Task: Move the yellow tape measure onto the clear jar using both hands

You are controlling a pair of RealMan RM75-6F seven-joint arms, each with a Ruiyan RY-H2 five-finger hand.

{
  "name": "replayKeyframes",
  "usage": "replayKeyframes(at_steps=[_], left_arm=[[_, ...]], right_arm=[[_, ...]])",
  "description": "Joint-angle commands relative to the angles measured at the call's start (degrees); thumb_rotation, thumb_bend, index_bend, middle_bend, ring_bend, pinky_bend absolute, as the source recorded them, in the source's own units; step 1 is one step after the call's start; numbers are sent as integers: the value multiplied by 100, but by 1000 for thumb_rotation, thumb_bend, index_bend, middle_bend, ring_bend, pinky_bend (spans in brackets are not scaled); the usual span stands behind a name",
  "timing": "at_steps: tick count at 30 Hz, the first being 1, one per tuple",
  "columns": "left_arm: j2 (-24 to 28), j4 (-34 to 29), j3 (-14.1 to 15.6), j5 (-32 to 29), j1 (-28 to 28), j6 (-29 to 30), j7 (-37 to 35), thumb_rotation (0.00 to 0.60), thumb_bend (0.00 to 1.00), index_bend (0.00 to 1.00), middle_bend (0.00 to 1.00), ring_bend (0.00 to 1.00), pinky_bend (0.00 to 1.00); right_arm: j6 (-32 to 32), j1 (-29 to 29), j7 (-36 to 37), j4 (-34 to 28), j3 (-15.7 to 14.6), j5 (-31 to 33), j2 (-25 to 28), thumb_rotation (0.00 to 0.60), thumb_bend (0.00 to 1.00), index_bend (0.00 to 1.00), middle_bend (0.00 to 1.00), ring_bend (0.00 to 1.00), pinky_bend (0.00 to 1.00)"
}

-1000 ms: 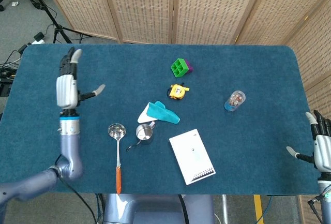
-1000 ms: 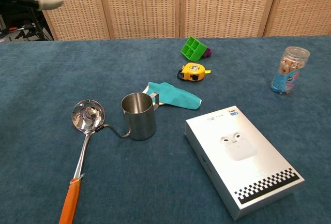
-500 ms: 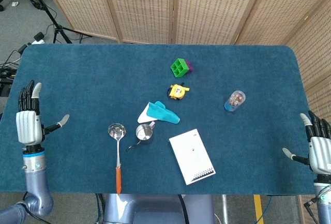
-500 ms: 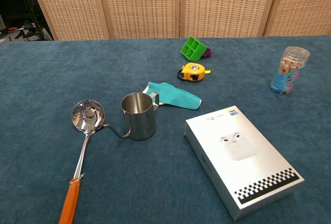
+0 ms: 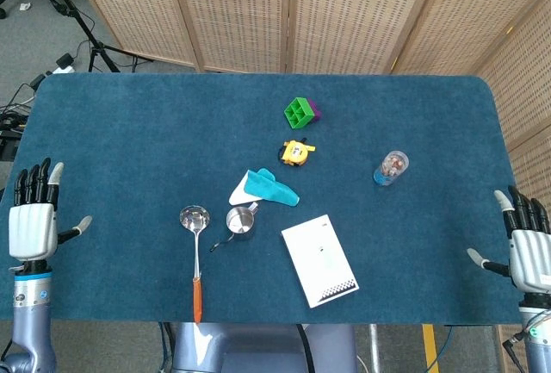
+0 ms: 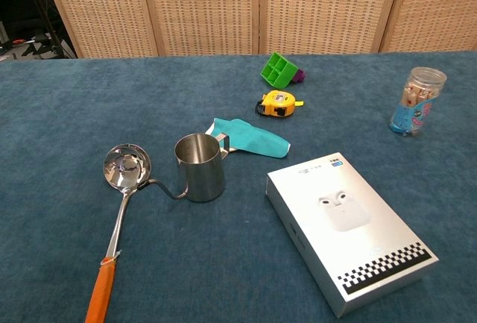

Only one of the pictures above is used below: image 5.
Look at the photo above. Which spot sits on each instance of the grey robot torso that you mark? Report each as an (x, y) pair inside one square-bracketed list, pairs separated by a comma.
[(258, 347)]

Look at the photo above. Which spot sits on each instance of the teal and white cloth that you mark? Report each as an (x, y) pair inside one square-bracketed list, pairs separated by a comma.
[(275, 190)]

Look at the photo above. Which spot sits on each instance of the white box with checker strip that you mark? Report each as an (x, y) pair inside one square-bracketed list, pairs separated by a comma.
[(320, 261)]

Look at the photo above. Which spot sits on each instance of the green and purple block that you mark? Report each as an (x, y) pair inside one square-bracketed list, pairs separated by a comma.
[(298, 113)]

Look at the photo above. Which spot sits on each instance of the yellow tape measure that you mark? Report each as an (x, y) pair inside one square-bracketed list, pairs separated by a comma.
[(295, 152)]

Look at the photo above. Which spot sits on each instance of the white paper scrap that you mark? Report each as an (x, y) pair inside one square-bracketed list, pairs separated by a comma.
[(26, 6)]

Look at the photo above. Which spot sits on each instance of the blue table mat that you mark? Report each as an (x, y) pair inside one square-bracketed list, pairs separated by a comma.
[(129, 153)]

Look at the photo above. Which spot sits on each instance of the white power strip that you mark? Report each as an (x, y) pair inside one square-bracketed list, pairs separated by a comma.
[(64, 63)]

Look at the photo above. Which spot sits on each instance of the small steel measuring cup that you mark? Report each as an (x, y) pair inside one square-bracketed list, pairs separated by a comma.
[(240, 220)]

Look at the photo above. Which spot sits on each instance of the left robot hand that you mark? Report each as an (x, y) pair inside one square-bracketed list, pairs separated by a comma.
[(32, 231)]

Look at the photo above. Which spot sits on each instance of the black tripod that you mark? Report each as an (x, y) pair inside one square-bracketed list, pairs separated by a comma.
[(97, 47)]

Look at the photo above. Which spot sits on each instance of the clear plastic snack jar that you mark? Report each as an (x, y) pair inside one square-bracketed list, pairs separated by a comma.
[(389, 170)]

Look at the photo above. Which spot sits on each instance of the metal table leg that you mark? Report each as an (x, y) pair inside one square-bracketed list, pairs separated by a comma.
[(374, 347)]

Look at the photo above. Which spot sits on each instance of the purple toy block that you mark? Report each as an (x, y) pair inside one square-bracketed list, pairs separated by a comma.
[(317, 110)]

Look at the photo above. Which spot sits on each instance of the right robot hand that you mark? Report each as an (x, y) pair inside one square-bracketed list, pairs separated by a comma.
[(531, 256)]

